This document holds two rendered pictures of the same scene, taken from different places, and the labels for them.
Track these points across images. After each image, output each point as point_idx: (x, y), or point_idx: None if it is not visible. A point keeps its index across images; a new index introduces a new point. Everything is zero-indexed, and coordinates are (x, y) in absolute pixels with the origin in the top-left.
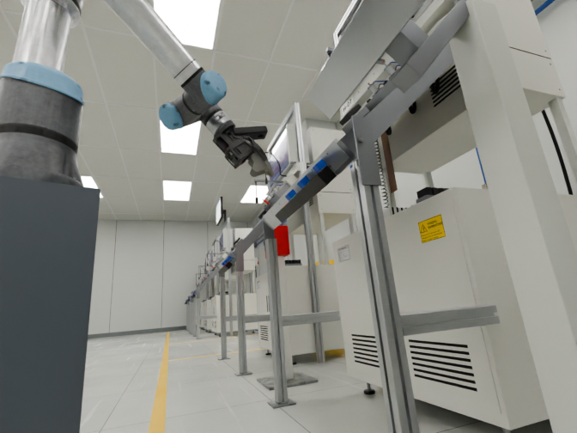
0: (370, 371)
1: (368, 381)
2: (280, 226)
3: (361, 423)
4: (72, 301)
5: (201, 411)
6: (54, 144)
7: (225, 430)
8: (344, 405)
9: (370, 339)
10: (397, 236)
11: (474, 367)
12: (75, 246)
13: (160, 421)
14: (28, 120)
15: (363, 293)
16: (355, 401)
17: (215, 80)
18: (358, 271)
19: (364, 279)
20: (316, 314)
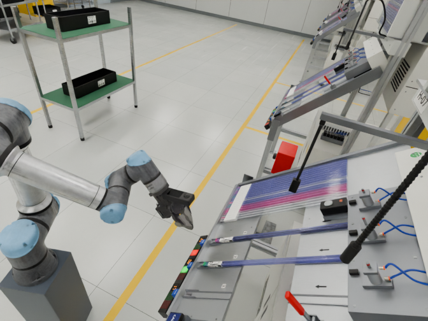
0: (260, 300)
1: (260, 299)
2: (286, 155)
3: (226, 319)
4: (50, 312)
5: (193, 232)
6: (27, 271)
7: (182, 265)
8: (243, 293)
9: (263, 296)
10: (268, 316)
11: None
12: (44, 304)
13: (174, 228)
14: (14, 266)
15: (271, 281)
16: (252, 295)
17: (108, 218)
18: (276, 269)
19: (273, 279)
20: (258, 246)
